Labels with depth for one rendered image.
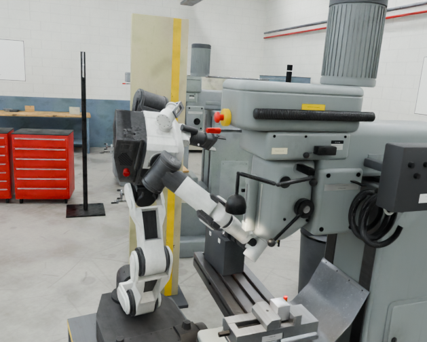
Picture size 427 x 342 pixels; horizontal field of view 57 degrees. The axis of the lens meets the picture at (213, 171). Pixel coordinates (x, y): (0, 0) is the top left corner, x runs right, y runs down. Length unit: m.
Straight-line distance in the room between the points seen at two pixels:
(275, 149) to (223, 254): 0.79
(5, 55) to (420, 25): 8.36
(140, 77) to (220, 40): 8.01
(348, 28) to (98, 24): 9.11
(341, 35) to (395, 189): 0.57
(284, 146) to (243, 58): 9.86
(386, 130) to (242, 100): 0.59
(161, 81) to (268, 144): 1.84
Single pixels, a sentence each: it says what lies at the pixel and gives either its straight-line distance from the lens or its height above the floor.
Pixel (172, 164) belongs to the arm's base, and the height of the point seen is 1.55.
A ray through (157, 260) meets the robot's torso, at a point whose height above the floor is 1.02.
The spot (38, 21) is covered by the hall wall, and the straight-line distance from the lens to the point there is 10.35.
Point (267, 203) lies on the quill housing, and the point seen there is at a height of 1.46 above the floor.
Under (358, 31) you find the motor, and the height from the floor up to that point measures 2.07.
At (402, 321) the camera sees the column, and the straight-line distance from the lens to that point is 1.87.
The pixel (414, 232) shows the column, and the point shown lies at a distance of 1.72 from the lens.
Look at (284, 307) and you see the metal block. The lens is 1.58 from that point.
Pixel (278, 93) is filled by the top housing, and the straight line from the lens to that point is 1.30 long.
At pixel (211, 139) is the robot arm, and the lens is 2.20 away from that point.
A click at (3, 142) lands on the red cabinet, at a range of 6.02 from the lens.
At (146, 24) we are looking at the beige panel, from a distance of 3.06.
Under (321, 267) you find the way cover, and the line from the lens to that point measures 1.95.
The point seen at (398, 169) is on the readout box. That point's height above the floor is 1.65.
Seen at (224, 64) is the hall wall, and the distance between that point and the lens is 10.96.
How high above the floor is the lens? 1.89
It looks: 13 degrees down
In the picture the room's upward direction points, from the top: 3 degrees clockwise
